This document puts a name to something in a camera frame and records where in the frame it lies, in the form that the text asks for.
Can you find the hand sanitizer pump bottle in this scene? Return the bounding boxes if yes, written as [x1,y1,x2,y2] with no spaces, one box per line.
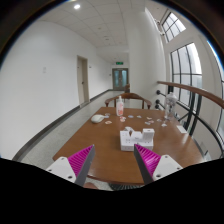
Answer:
[116,96,124,116]

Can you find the beige side door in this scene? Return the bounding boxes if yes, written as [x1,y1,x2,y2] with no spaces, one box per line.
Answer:
[77,56,89,105]

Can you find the clear plastic water bottle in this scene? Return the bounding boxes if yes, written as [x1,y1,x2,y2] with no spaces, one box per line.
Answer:
[165,92,177,120]

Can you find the white card on table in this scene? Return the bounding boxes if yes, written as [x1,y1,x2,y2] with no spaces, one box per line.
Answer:
[177,125,187,134]

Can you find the large arched window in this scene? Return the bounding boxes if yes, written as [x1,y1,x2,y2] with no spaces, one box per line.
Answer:
[161,11,224,141]

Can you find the double door at corridor end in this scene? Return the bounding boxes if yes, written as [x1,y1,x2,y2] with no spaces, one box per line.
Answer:
[112,68,128,90]

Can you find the white charger plug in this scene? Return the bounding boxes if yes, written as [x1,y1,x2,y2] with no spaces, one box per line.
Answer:
[142,128,155,141]

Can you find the white rounded dish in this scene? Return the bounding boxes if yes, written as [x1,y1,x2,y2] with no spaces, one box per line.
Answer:
[91,114,104,123]

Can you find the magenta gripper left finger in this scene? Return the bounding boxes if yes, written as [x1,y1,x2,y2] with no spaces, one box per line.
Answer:
[47,145,95,187]

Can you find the wooden armchair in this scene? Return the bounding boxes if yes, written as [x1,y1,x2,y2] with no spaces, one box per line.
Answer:
[105,93,152,109]

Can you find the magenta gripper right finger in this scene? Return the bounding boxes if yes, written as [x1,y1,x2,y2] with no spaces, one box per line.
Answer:
[134,145,182,185]

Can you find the wooden handrail with black posts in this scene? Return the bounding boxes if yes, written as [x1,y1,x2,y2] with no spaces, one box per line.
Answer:
[158,81,224,158]

